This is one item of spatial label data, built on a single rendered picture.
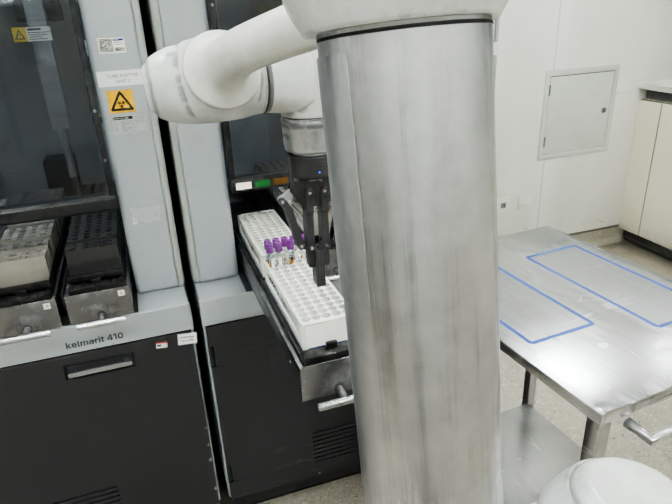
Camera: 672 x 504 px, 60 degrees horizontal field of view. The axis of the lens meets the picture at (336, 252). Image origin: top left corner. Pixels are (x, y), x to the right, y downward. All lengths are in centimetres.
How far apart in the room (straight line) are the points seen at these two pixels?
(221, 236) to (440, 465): 112
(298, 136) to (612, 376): 61
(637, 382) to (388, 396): 69
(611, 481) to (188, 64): 66
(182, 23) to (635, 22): 257
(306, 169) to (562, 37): 239
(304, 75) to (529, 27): 226
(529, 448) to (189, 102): 124
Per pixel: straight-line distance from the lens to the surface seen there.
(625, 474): 62
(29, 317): 141
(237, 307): 143
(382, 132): 31
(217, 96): 79
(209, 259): 146
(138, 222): 141
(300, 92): 86
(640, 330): 115
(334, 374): 102
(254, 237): 138
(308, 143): 89
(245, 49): 70
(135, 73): 134
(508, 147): 309
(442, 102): 31
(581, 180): 345
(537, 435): 171
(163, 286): 148
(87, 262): 143
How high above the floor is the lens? 138
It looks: 24 degrees down
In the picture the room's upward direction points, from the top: 3 degrees counter-clockwise
